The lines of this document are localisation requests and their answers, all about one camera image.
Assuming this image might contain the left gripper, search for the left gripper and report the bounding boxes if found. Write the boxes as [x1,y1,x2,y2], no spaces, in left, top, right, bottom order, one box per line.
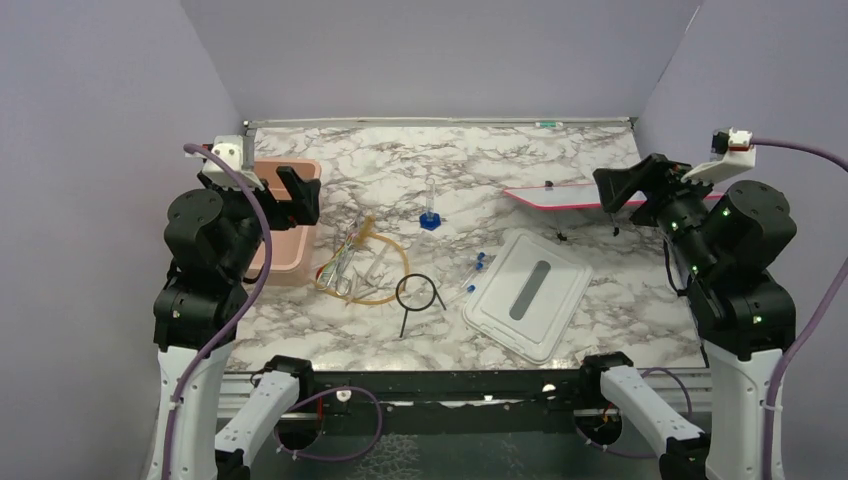
[202,163,322,276]

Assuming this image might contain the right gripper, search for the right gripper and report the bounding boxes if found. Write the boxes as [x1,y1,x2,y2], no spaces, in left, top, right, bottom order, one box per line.
[594,149,725,275]

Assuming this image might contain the black wire ring stand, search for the black wire ring stand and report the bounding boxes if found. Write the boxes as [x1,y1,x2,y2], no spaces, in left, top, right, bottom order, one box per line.
[395,273,447,338]

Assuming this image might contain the clear plastic lid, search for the clear plastic lid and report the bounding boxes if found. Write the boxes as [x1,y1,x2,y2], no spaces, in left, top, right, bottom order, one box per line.
[462,229,594,365]

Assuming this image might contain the blue cap test tube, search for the blue cap test tube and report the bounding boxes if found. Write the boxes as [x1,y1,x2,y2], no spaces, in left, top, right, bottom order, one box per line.
[460,261,483,288]
[466,252,486,273]
[445,285,476,306]

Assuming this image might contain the clear acrylic tube rack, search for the clear acrylic tube rack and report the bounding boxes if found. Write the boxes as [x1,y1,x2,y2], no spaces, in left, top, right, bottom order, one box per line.
[346,239,391,303]

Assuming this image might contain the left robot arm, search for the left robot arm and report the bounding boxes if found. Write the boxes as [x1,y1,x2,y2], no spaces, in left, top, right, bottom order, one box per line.
[148,166,321,479]

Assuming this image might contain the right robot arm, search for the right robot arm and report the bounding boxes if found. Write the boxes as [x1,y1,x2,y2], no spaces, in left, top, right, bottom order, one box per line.
[576,154,797,479]

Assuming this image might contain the pink plastic bin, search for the pink plastic bin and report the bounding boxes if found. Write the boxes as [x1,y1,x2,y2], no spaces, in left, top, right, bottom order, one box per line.
[246,157,323,287]

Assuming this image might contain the amber rubber tubing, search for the amber rubber tubing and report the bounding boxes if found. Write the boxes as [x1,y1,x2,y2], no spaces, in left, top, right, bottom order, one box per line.
[312,213,411,306]

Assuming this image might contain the metal scissors forceps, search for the metal scissors forceps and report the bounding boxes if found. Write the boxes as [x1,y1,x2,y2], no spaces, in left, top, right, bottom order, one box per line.
[315,227,360,295]

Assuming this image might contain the red-edged glass shelf stand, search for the red-edged glass shelf stand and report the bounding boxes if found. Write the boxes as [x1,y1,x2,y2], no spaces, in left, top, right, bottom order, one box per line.
[502,180,725,241]

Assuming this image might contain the blue base graduated cylinder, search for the blue base graduated cylinder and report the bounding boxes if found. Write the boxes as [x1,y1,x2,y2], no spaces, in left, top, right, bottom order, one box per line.
[419,177,442,231]

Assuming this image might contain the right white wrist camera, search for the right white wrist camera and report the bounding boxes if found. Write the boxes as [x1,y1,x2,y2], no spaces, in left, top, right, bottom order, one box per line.
[682,128,756,185]

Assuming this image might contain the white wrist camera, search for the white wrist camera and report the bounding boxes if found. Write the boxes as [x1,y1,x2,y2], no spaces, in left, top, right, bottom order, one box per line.
[201,135,263,189]
[682,128,756,185]

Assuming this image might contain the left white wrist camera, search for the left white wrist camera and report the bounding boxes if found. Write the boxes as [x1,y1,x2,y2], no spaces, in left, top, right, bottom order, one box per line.
[201,135,263,189]

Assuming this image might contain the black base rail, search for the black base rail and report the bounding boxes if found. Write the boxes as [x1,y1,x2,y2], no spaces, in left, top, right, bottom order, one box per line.
[218,367,713,439]

